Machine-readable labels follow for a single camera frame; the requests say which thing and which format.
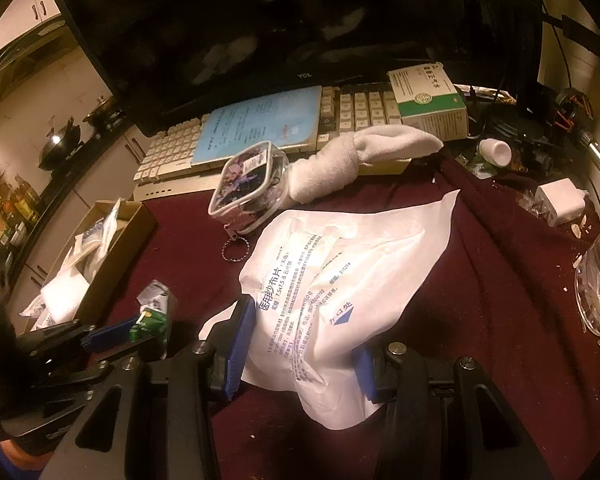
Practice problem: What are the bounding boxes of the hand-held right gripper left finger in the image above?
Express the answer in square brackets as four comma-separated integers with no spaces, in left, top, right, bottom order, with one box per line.
[40,300,257,480]

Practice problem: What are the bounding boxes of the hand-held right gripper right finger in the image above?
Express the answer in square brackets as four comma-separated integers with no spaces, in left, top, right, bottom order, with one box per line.
[351,341,556,480]

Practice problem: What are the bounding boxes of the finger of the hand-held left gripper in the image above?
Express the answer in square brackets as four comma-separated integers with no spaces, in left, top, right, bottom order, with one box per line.
[19,321,137,357]
[45,331,174,378]

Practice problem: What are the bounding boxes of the green printed white packet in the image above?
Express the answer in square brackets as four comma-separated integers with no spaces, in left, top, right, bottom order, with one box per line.
[129,280,174,343]

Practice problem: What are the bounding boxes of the white packet with recycle mark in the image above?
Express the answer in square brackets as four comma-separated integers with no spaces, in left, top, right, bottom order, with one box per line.
[22,272,93,331]

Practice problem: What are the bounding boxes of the brown cardboard box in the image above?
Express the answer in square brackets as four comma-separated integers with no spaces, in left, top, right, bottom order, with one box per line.
[17,199,158,333]

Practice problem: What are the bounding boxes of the large white gauze packet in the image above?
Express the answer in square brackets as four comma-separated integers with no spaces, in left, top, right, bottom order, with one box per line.
[198,190,462,431]

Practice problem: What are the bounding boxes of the blue patterned packet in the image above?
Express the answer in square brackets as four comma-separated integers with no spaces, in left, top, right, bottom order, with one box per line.
[75,217,107,251]

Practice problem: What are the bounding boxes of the flat white packet green marks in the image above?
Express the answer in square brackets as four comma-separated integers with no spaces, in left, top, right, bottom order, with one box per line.
[99,200,125,263]

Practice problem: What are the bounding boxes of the maroon table cloth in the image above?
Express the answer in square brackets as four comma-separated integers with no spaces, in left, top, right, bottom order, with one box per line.
[100,155,600,480]

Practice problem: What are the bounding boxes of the row of condiment bottles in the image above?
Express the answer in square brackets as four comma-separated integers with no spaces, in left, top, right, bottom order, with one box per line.
[0,175,43,247]

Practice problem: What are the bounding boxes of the clear pouch with printed figure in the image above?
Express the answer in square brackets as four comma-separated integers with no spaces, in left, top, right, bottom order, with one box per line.
[207,141,291,233]

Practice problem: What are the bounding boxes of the white kitchen base cabinets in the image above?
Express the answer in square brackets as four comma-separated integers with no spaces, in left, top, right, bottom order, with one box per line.
[10,125,153,311]

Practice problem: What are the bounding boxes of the beige keyboard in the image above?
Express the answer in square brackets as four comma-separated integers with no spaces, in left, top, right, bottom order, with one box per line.
[132,82,413,203]

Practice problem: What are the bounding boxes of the black wok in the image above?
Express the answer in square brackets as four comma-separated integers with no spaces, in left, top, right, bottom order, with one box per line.
[37,117,84,171]

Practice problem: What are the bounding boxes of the rolled white towel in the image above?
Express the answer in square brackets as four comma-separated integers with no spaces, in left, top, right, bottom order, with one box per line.
[280,126,445,206]

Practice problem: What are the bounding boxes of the light blue booklet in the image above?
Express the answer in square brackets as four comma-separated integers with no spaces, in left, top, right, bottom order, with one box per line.
[190,85,323,166]

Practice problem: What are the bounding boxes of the steel cooking pot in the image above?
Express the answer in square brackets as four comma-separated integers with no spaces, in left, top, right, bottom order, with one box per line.
[82,95,122,129]

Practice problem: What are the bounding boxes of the white charger plug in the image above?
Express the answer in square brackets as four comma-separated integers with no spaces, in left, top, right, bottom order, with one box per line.
[535,178,589,223]

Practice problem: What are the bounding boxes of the green and white medicine box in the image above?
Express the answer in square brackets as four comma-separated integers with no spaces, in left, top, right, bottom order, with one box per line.
[386,62,470,141]

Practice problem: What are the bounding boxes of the kitchen range hood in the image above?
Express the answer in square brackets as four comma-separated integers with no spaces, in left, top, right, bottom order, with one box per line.
[0,15,68,98]

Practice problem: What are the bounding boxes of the black monitor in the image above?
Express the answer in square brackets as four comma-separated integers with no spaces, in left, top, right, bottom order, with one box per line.
[55,0,481,136]

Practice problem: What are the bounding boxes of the silver ball chain keyring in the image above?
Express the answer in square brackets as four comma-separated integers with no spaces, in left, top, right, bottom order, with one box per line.
[221,230,251,264]

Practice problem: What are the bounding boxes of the small red wired device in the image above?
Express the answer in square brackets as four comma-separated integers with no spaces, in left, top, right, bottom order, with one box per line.
[555,89,596,133]

